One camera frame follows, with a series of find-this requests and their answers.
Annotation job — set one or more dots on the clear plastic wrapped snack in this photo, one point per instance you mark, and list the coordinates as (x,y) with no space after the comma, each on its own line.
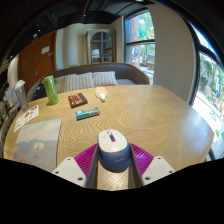
(101,92)

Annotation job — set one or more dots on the green drink can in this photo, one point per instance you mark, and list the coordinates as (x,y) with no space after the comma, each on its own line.
(51,90)

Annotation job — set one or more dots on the black backpack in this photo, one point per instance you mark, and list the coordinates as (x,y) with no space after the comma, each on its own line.
(39,91)

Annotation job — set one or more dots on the green and white pack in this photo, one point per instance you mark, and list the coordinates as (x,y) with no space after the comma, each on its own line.
(87,113)

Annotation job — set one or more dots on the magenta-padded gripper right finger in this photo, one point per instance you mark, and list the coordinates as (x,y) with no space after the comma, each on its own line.
(156,168)

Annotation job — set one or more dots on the striped cushion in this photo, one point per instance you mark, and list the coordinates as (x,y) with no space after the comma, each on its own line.
(78,81)
(105,78)

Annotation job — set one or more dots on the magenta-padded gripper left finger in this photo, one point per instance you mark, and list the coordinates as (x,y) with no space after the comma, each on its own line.
(71,170)

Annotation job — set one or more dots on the brown curved sofa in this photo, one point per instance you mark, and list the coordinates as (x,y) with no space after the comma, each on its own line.
(130,71)

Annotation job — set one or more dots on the white door sign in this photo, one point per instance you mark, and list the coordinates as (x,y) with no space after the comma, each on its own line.
(45,50)

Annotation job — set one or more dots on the brown wooden door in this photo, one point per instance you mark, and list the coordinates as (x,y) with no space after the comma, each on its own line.
(33,63)

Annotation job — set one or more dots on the black framed window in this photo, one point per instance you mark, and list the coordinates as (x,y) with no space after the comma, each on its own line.
(140,43)

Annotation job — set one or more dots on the blue and white computer mouse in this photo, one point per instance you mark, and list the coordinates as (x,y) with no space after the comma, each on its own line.
(113,150)

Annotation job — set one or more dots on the white sticker sheet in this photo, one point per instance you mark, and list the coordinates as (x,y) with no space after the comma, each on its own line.
(26,117)

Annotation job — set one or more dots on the glass door cabinet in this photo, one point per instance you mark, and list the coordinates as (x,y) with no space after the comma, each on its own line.
(101,46)

